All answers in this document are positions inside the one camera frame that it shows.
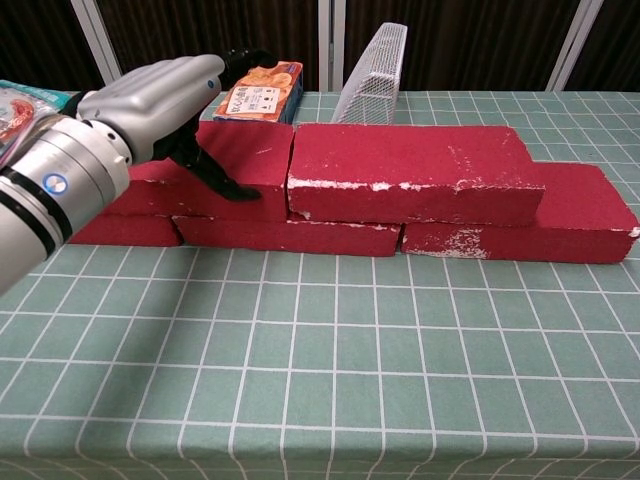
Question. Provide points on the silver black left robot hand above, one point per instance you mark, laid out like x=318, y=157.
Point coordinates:
x=150, y=100

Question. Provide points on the red brick with thin scratch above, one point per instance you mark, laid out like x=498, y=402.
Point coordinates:
x=250, y=150

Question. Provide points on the red brick with chipped edge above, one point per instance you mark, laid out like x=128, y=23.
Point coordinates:
x=400, y=155

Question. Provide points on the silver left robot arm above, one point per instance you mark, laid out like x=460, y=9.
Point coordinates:
x=50, y=200

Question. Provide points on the dark ribbed partition panel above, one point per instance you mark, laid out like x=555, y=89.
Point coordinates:
x=615, y=45
x=210, y=25
x=475, y=40
x=35, y=40

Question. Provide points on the orange and blue cookie box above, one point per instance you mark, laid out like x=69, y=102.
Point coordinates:
x=260, y=95

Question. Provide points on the teal white snack bag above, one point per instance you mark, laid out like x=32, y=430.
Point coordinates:
x=20, y=110

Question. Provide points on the red foam brick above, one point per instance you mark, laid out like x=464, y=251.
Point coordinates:
x=130, y=231
x=585, y=200
x=290, y=237

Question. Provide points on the green checked tablecloth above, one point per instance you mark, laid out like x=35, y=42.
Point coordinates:
x=300, y=350

